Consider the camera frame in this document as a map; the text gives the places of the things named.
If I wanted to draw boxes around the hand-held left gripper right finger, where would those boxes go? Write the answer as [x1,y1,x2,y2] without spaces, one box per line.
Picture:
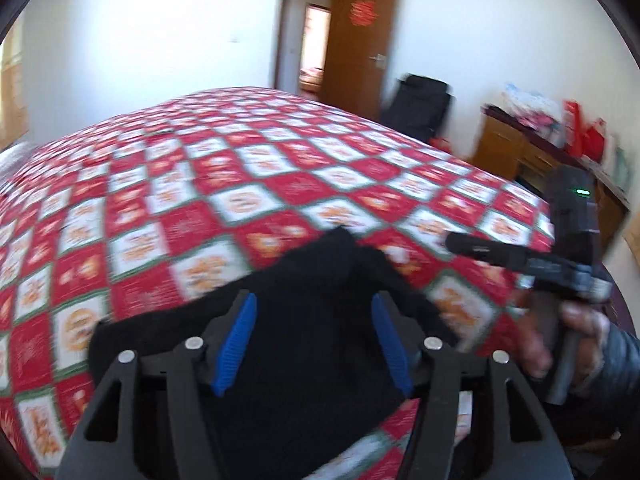
[370,292,573,480]

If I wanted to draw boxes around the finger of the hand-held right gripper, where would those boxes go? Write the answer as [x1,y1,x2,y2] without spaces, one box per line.
[444,231,532,275]

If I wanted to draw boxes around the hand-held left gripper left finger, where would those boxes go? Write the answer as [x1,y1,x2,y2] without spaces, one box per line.
[55,290,259,480]

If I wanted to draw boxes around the black pants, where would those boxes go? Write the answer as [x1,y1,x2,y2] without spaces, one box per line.
[89,227,458,480]

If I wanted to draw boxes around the person's right forearm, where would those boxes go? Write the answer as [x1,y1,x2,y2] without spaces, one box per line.
[570,320,640,443]

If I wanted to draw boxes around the person's right hand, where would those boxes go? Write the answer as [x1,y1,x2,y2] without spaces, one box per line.
[517,302,612,386]

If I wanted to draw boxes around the red gift bag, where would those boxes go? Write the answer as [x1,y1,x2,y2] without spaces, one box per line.
[564,100,584,157]
[582,118,607,164]

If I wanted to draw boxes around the wooden desk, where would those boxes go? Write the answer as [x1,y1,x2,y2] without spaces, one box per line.
[471,104,632,257]

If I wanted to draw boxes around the white plastic bag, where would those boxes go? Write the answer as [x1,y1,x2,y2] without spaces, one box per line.
[504,82,564,137]

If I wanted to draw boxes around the black chair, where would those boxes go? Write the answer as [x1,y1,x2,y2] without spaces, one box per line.
[382,74,454,144]

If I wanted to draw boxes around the red checked printed blanket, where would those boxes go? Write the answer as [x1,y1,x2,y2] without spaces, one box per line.
[0,87,557,480]

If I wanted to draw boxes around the brown wooden door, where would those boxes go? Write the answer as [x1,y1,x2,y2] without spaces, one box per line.
[319,0,404,122]

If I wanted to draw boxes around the red door decoration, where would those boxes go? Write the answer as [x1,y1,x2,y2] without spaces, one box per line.
[349,0,380,27]

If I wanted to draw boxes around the yellow curtain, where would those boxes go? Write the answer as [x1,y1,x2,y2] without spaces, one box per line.
[0,25,30,152]

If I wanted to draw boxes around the wooden door frame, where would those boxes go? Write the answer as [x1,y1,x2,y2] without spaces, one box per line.
[273,0,354,100]

